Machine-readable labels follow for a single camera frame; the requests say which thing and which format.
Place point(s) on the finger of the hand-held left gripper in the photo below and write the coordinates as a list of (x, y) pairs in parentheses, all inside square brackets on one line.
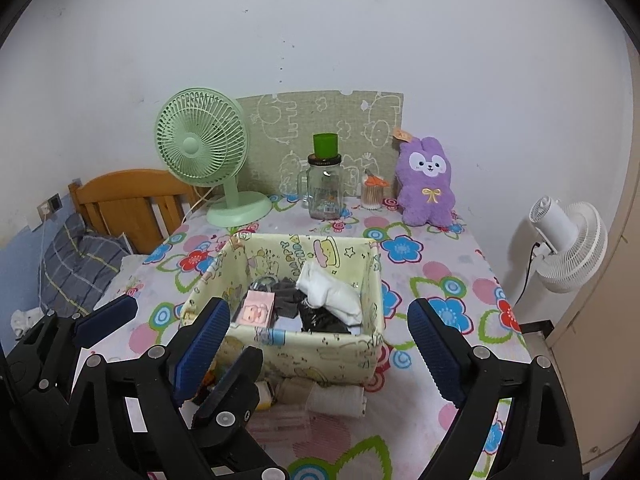
[(235, 385), (107, 317)]

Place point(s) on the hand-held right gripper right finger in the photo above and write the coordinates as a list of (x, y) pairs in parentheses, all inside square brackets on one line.
[(435, 355)]

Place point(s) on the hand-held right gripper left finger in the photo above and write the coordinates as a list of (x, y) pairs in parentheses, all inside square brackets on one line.
[(200, 350)]

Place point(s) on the green packet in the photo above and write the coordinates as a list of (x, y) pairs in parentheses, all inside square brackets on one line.
[(211, 385)]

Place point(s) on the pink packet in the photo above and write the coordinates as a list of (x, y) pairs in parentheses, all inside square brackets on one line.
[(255, 312)]

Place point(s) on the yellow cartoon print storage box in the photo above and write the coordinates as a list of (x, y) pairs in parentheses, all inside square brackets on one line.
[(300, 355)]

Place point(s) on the grey sock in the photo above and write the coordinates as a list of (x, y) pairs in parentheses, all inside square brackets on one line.
[(290, 295)]

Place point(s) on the black plastic bag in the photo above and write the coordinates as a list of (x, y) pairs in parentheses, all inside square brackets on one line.
[(322, 320)]

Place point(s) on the white cloth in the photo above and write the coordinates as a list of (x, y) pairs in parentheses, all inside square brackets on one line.
[(330, 292), (22, 320)]

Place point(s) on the small yellow object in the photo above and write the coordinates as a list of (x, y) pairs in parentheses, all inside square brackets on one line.
[(263, 395)]

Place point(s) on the grey plaid pillow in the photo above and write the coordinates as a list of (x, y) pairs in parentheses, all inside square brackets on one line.
[(80, 265)]

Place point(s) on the light blue packet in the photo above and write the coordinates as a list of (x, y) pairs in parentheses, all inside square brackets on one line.
[(280, 336)]

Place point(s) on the floral tablecloth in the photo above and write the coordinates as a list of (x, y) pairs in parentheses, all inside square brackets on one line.
[(440, 285)]

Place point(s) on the white crumpled cloth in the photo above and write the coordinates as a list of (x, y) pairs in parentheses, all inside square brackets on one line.
[(22, 320)]

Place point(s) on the blue bed sheet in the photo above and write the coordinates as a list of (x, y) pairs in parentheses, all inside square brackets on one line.
[(20, 270)]

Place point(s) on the wooden bed headboard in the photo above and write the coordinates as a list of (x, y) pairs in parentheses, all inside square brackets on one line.
[(130, 210)]

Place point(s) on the purple plush bunny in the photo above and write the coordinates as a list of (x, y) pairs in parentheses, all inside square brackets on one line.
[(427, 185)]

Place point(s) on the cotton swab jar orange lid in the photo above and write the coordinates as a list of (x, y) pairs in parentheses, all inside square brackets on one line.
[(372, 192)]

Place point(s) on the white circulator fan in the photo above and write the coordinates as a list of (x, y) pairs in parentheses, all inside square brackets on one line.
[(570, 245)]

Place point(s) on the glass mug jar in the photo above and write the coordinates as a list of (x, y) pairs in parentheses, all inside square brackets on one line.
[(325, 190)]

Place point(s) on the green desk fan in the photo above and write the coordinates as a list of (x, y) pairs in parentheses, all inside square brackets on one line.
[(200, 140)]

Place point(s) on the green plastic cup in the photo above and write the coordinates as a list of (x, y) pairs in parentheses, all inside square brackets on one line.
[(325, 144)]

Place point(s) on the beige door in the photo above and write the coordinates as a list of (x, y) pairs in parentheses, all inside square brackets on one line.
[(625, 210)]

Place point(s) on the green cartoon print board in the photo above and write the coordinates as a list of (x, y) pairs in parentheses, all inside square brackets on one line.
[(340, 115)]

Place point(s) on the wall socket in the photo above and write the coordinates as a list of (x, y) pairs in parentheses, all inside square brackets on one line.
[(50, 205)]

